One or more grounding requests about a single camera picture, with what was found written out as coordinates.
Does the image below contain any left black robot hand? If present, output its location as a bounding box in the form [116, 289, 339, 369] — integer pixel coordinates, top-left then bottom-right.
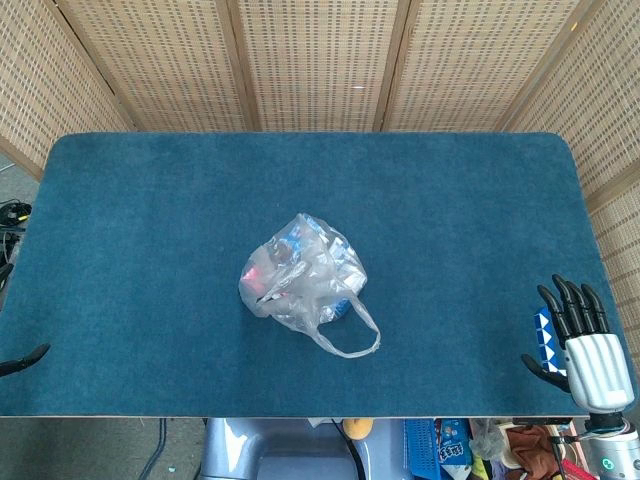
[0, 343, 51, 379]

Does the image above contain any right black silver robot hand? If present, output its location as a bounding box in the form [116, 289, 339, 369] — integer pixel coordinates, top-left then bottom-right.
[520, 273, 636, 414]

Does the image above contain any clear plastic shopping bag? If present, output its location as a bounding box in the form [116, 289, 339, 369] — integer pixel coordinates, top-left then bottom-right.
[238, 212, 382, 360]

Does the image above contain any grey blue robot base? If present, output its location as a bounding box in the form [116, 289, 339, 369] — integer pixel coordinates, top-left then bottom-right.
[199, 417, 416, 480]

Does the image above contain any blue white snake puzzle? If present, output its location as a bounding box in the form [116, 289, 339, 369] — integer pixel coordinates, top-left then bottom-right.
[532, 305, 569, 377]

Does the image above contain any brown cloth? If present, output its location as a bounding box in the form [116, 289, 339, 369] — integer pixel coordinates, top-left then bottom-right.
[504, 424, 556, 471]

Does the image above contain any crumpled clear plastic wrap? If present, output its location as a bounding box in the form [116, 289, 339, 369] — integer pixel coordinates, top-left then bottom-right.
[469, 418, 506, 459]

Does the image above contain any blue snack packet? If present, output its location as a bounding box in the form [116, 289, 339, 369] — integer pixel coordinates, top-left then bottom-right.
[433, 418, 474, 480]

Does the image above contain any blue carpet table mat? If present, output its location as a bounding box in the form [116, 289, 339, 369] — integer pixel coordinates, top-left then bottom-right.
[0, 131, 614, 419]

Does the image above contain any blue plastic basket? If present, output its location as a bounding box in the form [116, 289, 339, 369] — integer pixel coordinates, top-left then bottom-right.
[403, 418, 442, 480]

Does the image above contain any pink packet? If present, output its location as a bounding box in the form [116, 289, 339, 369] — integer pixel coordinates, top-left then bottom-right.
[242, 267, 269, 296]

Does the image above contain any woven rattan screen panel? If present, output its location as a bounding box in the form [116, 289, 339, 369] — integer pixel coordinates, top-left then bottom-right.
[499, 0, 640, 351]
[0, 0, 135, 184]
[374, 0, 599, 134]
[227, 0, 414, 132]
[49, 0, 256, 132]

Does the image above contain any orange round fruit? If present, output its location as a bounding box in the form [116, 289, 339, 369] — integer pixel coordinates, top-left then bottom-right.
[342, 418, 375, 441]

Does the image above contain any blue white drink can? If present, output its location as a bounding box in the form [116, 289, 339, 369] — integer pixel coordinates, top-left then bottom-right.
[327, 294, 354, 321]

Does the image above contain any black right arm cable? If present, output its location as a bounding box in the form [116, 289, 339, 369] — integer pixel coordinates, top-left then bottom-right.
[548, 433, 586, 480]

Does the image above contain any black cable bundle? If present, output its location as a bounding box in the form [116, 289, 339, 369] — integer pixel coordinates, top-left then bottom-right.
[0, 198, 34, 261]

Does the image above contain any black floor cable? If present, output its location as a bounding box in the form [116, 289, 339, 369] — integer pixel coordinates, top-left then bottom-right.
[137, 418, 169, 480]

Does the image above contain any black cable on base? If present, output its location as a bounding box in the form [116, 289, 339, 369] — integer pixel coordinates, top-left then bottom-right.
[329, 418, 364, 480]

